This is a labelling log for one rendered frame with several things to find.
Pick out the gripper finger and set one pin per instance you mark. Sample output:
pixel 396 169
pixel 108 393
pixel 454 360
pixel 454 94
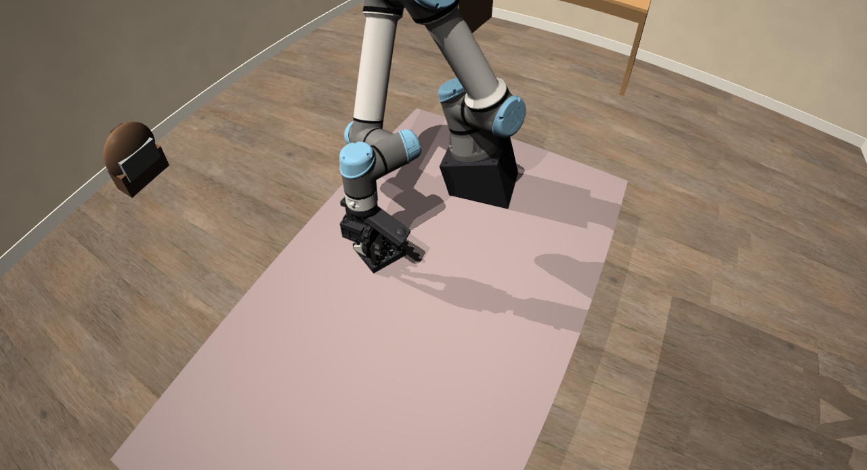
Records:
pixel 367 250
pixel 378 244

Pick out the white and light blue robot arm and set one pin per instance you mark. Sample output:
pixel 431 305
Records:
pixel 372 152

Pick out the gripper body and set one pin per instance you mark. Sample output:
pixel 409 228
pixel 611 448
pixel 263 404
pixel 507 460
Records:
pixel 354 228

